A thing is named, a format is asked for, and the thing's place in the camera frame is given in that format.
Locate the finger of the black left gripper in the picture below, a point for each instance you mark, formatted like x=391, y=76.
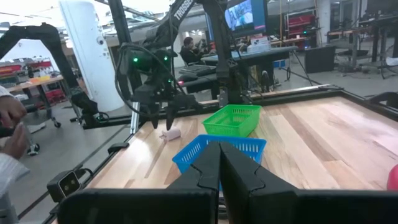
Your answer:
x=155, y=115
x=171, y=116

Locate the large display screen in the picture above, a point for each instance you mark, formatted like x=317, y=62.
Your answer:
x=245, y=15

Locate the green plastic basket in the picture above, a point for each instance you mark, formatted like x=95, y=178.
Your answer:
x=231, y=124

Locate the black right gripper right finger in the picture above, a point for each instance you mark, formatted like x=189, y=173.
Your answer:
x=295, y=208

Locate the person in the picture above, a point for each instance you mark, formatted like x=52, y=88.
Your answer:
x=189, y=51
x=11, y=110

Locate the red desk lamp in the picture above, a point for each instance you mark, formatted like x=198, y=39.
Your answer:
x=394, y=179

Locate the black computer case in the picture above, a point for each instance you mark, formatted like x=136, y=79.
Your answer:
x=319, y=59

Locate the white pillar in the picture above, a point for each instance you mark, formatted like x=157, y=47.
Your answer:
x=90, y=53

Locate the blue plastic basket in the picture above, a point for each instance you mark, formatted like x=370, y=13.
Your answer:
x=186, y=155

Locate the black keyboard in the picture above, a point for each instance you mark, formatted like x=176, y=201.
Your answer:
x=196, y=70

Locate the white printed box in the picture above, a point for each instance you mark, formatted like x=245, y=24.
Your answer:
x=258, y=44

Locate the black aluminium table frame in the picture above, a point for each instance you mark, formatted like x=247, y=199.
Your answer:
x=295, y=94

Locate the red storage shelf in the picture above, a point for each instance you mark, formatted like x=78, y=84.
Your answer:
x=300, y=23

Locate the wooden workbench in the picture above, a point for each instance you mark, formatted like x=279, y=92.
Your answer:
x=31, y=83

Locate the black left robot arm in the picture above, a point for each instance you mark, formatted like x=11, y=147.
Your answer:
x=224, y=46

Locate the small black camera box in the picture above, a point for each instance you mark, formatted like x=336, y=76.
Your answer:
x=63, y=185

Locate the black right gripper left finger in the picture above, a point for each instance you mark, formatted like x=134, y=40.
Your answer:
x=140, y=207

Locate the grey office desk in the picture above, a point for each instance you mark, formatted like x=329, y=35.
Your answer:
x=258, y=54

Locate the white wall charger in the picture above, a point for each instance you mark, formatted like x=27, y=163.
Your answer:
x=171, y=134

